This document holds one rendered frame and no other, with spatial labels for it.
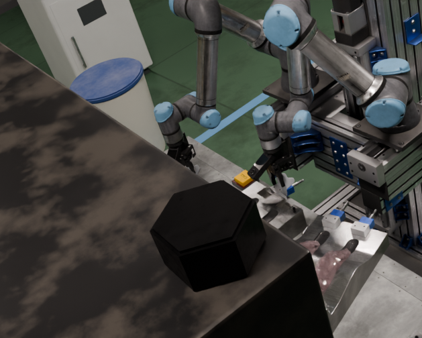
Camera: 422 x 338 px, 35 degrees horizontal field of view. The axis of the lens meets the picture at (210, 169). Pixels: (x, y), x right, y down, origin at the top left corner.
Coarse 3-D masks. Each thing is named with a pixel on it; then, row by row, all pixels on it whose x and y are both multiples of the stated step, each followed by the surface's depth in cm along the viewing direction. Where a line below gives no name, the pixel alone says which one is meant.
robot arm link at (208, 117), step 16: (192, 0) 229; (208, 0) 228; (192, 16) 230; (208, 16) 227; (208, 32) 229; (208, 48) 232; (208, 64) 235; (208, 80) 238; (208, 96) 240; (192, 112) 248; (208, 112) 242; (208, 128) 244
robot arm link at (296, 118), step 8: (288, 104) 233; (296, 104) 230; (304, 104) 231; (280, 112) 229; (288, 112) 227; (296, 112) 226; (304, 112) 225; (280, 120) 227; (288, 120) 225; (296, 120) 224; (304, 120) 223; (280, 128) 227; (288, 128) 226; (296, 128) 225; (304, 128) 224
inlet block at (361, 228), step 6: (372, 216) 224; (354, 222) 220; (360, 222) 220; (366, 222) 221; (372, 222) 220; (354, 228) 218; (360, 228) 217; (366, 228) 217; (354, 234) 220; (360, 234) 218; (366, 234) 218
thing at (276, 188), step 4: (300, 180) 252; (276, 184) 251; (292, 184) 252; (296, 184) 252; (272, 188) 250; (276, 188) 249; (288, 188) 249; (292, 188) 250; (272, 192) 250; (276, 192) 247; (280, 192) 248; (288, 192) 250; (292, 192) 251; (284, 196) 249
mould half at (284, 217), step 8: (256, 184) 248; (248, 192) 246; (256, 192) 245; (264, 200) 240; (272, 200) 239; (280, 200) 238; (264, 208) 237; (272, 208) 236; (296, 208) 232; (280, 216) 231; (288, 216) 230; (296, 216) 230; (304, 216) 233; (272, 224) 230; (280, 224) 229; (288, 224) 230; (296, 224) 232; (304, 224) 234; (288, 232) 231; (296, 232) 234
